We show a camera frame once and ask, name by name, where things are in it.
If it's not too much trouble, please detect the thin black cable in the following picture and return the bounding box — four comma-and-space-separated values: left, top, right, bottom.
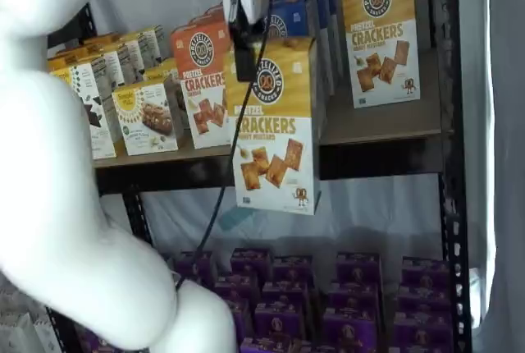
170, 0, 274, 291

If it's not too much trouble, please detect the yellow honey mustard cracker box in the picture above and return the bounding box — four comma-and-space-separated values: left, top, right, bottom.
340, 0, 422, 108
224, 35, 322, 216

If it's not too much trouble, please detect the white fabric backdrop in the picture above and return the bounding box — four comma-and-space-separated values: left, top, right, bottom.
88, 0, 442, 259

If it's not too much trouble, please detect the grey side curtain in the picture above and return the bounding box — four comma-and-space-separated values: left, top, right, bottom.
457, 0, 525, 353

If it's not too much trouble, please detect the black metal shelving rack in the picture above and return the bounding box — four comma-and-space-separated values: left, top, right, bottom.
44, 0, 473, 353

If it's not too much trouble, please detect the Simple Mills sweet thins box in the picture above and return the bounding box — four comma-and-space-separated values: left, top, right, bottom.
48, 51, 125, 88
84, 26, 164, 74
48, 63, 118, 160
57, 40, 144, 83

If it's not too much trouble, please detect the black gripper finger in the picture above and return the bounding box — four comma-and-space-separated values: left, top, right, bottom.
228, 20, 264, 82

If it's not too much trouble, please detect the Simple Mills almond bars box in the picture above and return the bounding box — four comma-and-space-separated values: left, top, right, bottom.
142, 68, 186, 132
145, 59, 181, 73
111, 81, 180, 156

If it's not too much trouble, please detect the brown wooden shelf board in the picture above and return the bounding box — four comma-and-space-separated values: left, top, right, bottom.
94, 47, 454, 169

